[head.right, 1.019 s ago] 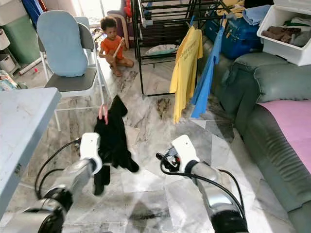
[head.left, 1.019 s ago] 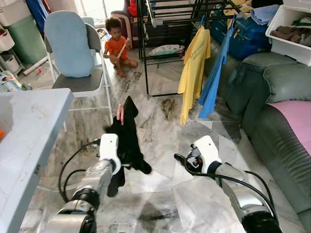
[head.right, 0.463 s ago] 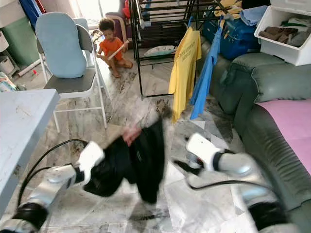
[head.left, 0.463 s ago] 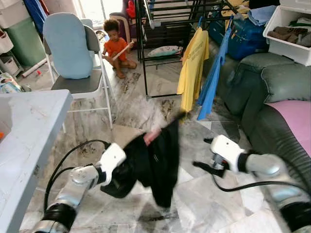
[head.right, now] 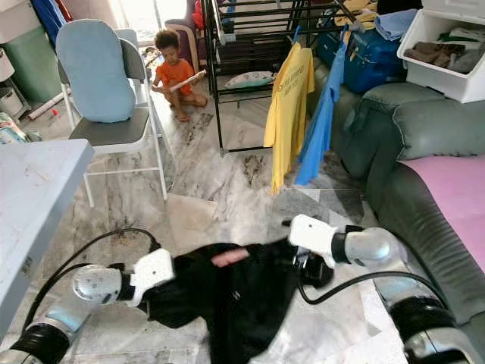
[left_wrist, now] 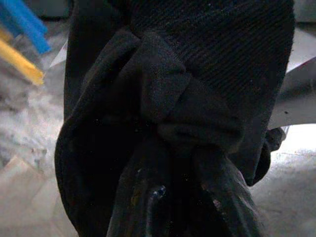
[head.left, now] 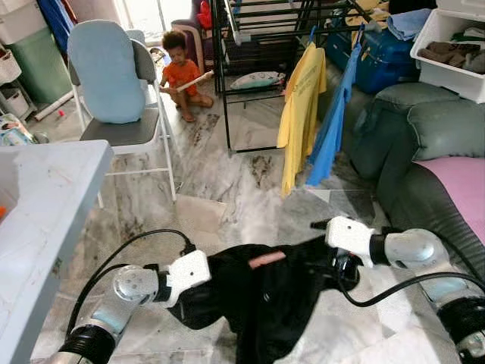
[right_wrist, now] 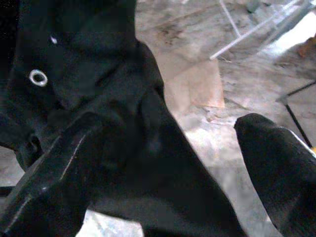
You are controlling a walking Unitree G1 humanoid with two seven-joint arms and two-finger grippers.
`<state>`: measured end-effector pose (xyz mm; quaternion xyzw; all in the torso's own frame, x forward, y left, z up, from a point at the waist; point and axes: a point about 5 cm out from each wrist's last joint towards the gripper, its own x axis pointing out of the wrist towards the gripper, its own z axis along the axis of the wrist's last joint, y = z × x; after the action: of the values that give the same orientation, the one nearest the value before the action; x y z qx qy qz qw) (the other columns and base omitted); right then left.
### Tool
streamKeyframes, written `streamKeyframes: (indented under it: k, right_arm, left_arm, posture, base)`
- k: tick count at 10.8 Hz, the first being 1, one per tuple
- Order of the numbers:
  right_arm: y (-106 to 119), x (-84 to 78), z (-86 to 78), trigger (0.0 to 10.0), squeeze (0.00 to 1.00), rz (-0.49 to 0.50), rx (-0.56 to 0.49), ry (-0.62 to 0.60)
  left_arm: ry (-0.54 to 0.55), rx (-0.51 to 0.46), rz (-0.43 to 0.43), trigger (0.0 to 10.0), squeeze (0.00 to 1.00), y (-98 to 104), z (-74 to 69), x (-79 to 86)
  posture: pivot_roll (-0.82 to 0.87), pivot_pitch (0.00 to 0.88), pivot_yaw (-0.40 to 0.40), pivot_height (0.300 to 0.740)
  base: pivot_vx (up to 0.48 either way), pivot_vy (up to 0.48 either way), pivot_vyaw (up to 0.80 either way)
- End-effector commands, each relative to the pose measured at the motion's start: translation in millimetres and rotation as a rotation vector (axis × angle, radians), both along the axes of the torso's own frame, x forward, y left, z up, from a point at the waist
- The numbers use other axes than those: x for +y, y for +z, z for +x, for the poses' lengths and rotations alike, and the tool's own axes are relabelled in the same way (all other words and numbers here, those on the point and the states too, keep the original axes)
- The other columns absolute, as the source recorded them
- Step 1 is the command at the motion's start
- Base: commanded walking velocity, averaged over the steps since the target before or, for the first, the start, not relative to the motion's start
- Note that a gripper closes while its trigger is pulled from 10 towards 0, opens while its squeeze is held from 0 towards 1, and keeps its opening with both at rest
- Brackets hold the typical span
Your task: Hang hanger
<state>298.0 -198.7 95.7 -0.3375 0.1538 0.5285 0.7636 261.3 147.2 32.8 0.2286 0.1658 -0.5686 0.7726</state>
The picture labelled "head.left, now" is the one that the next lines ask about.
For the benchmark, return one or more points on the pink plastic hanger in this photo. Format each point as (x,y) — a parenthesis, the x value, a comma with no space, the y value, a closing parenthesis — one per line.
(267,259)

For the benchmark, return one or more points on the dark navy garment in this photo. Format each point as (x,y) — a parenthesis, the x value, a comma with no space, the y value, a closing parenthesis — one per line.
(265,311)

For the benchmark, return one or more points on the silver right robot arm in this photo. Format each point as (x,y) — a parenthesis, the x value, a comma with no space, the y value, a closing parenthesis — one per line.
(413,246)

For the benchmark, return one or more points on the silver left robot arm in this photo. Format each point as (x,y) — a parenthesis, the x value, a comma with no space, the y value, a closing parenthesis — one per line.
(125,292)

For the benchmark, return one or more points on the pink cover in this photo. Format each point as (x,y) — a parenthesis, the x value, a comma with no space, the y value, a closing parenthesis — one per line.
(458,189)

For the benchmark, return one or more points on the grey green leather sofa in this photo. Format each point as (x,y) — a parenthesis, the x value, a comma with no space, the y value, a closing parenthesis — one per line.
(409,129)

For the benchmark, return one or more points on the yellow garment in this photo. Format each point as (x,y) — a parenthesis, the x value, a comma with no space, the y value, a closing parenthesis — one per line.
(299,114)

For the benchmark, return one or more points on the black clothes rack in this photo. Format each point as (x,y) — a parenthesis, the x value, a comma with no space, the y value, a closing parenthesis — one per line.
(225,114)

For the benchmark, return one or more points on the blue suitcase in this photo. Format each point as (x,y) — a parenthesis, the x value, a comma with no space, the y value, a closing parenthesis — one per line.
(386,64)

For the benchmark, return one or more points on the patterned pillow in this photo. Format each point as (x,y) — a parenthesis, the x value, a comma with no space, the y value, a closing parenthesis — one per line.
(258,80)

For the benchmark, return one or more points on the white plastic basket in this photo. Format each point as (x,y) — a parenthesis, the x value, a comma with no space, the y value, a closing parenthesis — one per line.
(447,82)

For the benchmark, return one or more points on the brown folded clothes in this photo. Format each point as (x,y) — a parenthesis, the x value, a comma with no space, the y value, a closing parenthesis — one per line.
(447,54)

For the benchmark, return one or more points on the white stick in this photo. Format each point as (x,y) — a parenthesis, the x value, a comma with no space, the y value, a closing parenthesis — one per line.
(193,80)

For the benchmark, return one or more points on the child in orange shirt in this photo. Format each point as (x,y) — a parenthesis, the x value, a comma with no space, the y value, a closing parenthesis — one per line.
(184,74)

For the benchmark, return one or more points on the light blue folded cloth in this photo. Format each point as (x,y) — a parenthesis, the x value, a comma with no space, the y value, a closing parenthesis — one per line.
(409,23)

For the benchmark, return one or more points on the grey folding chair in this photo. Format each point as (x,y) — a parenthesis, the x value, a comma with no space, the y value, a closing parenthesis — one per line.
(121,133)

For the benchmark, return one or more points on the purple armchair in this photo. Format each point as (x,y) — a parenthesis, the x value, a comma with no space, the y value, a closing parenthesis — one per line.
(204,45)

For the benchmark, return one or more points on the white folding table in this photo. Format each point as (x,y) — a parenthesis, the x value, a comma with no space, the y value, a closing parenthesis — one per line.
(45,220)

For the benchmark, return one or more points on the light blue cushion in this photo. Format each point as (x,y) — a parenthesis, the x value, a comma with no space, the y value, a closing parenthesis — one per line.
(106,72)

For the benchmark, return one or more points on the white tube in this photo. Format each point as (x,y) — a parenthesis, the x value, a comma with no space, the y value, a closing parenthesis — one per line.
(53,106)

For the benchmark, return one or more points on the green storage bin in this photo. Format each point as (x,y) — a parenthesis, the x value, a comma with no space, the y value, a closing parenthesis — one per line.
(42,72)

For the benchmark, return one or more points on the white drawer shelf unit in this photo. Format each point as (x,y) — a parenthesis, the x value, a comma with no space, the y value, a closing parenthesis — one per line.
(11,98)

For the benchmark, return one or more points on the dark blue hanging cloth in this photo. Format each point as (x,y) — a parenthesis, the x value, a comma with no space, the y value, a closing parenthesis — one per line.
(57,23)

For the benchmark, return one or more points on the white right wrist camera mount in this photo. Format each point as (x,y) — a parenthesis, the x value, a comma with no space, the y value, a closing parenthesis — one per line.
(350,236)

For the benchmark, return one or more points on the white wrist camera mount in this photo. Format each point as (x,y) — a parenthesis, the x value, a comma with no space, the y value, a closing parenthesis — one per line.
(350,236)
(188,269)

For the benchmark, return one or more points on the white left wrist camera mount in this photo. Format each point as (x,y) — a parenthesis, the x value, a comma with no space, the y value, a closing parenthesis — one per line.
(188,269)

